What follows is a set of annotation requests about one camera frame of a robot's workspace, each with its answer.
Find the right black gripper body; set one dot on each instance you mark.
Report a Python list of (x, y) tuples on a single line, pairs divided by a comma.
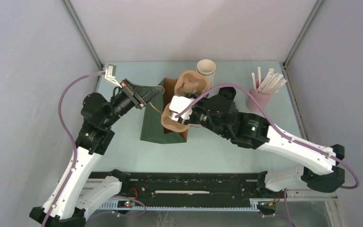
[(198, 117)]

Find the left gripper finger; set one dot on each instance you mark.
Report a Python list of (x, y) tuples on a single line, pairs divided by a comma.
[(140, 101), (140, 92)]

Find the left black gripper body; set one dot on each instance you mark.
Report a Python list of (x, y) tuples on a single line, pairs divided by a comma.
[(123, 103)]

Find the green paper bag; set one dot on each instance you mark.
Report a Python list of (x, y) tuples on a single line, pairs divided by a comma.
[(152, 129)]

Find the single brown pulp cup carrier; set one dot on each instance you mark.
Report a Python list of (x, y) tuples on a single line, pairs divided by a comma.
[(189, 82)]

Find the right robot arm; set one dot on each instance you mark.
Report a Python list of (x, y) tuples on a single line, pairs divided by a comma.
[(249, 130)]

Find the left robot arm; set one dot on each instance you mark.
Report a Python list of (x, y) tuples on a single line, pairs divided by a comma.
[(66, 207)]

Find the stack of black lids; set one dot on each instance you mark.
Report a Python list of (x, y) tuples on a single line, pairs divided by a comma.
[(227, 92)]

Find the pink straw holder cup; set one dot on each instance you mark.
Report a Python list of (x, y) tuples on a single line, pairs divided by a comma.
[(262, 99)]

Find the stack of paper cups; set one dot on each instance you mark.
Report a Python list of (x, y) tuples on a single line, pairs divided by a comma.
[(207, 68)]

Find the white wrapped straws bundle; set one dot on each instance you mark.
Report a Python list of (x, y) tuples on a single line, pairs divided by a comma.
[(270, 84)]

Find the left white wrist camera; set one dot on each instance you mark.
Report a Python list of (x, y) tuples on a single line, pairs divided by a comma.
[(109, 75)]

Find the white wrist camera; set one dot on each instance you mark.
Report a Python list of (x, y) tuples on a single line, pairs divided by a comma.
[(109, 75), (177, 105)]

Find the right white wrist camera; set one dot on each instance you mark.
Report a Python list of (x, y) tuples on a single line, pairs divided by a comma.
[(177, 105)]

